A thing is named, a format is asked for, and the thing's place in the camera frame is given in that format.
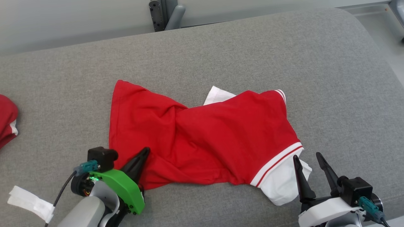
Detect black left camera cable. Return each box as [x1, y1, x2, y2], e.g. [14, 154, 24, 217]
[44, 171, 78, 227]

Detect dark grey hinge bracket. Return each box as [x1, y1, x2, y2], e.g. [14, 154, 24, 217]
[149, 0, 165, 32]

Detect teal camera connector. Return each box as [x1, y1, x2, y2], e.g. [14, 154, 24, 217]
[74, 160, 99, 177]
[358, 196, 386, 223]

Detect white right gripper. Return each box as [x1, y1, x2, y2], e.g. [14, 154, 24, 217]
[293, 152, 384, 227]

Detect teal left camera connector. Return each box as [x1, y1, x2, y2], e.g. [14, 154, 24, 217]
[74, 160, 99, 177]

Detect red shorts with white stripe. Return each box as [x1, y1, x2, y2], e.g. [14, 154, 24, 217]
[0, 94, 19, 149]

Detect teal right camera connector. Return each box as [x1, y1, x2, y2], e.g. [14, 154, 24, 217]
[358, 196, 386, 223]

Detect white tape strip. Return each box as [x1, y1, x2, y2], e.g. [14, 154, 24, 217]
[8, 185, 55, 223]

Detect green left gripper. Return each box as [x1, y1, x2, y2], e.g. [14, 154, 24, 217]
[71, 147, 151, 216]

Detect grey fabric sofa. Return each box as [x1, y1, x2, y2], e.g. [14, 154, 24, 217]
[0, 8, 404, 227]

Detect red basketball jersey with lettering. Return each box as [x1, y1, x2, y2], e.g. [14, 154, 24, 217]
[109, 79, 313, 206]

